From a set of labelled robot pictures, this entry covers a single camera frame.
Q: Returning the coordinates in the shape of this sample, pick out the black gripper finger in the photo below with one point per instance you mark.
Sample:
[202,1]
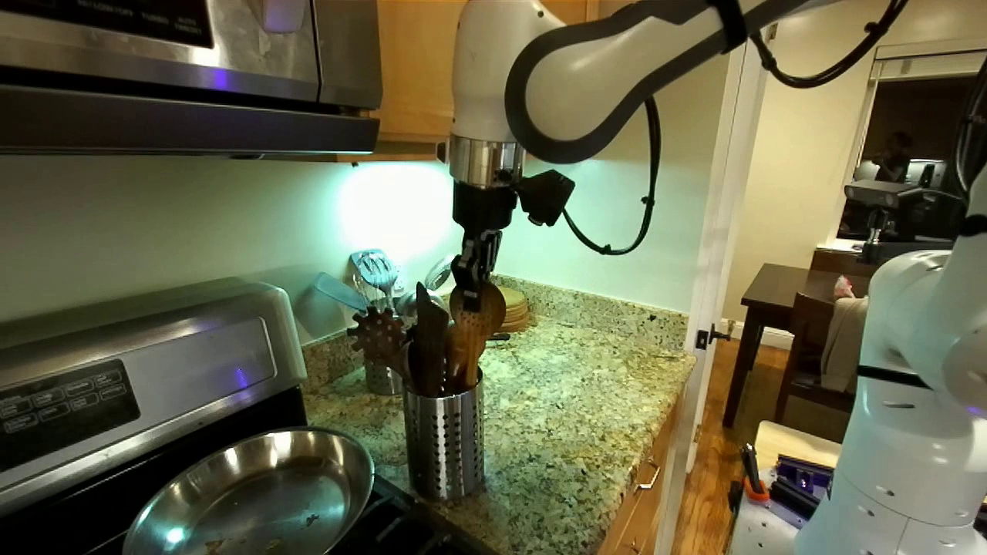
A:
[464,280]
[488,264]

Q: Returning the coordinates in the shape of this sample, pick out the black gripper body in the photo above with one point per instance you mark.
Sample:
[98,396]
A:
[481,204]

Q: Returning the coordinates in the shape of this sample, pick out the wooden spoon with holes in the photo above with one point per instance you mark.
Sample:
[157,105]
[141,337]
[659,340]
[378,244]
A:
[493,315]

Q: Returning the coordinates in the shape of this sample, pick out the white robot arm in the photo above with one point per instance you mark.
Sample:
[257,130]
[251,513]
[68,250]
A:
[595,71]

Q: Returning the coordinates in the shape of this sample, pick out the dark wooden spatula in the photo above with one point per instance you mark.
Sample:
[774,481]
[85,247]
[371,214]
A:
[429,340]

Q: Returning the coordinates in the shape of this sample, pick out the grey plastic slotted spatula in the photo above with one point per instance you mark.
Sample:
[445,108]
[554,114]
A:
[371,273]

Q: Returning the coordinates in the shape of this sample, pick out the small steel utensil holder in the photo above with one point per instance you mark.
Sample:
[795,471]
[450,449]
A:
[378,384]

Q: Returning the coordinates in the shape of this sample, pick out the perforated steel utensil holder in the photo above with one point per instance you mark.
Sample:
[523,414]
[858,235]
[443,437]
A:
[445,442]

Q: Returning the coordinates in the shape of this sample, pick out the dark wooden side table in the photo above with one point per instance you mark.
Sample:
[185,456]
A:
[766,294]

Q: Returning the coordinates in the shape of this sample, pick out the wooden base cabinet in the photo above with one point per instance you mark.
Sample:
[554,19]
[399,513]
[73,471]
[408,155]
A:
[644,503]

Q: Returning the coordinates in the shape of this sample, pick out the steel frying pan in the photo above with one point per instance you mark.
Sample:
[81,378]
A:
[257,495]

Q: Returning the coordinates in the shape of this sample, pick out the dark wooden chair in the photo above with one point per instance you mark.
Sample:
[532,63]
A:
[807,351]

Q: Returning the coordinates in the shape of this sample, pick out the stainless steel microwave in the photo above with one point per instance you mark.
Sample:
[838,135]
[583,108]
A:
[156,50]

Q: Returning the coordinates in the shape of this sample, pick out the stainless steel gas stove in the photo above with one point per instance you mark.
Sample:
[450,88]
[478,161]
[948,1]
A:
[103,389]

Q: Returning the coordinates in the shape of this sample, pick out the cluttered background desk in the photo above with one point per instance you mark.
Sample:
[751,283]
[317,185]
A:
[906,212]

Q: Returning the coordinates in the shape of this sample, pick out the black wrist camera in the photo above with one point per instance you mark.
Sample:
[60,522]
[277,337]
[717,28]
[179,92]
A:
[548,199]

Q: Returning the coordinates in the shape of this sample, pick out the wooden wall cabinet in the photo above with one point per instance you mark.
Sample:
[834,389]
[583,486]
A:
[416,71]

